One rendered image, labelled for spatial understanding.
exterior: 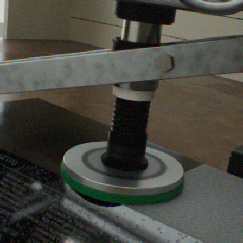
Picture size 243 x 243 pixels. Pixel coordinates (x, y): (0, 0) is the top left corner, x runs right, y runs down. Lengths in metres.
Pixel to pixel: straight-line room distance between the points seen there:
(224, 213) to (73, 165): 0.26
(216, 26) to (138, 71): 6.95
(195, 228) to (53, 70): 0.33
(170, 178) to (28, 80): 0.28
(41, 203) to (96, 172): 0.11
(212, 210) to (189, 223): 0.07
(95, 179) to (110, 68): 0.18
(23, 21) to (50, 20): 0.70
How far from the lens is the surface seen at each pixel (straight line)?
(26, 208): 0.76
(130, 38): 0.69
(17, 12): 8.98
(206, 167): 0.89
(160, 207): 0.69
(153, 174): 0.74
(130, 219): 0.67
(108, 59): 0.68
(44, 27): 9.42
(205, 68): 0.64
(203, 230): 0.65
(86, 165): 0.74
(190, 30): 7.85
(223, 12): 0.54
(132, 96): 0.70
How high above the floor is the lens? 1.11
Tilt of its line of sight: 16 degrees down
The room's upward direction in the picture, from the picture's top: 8 degrees clockwise
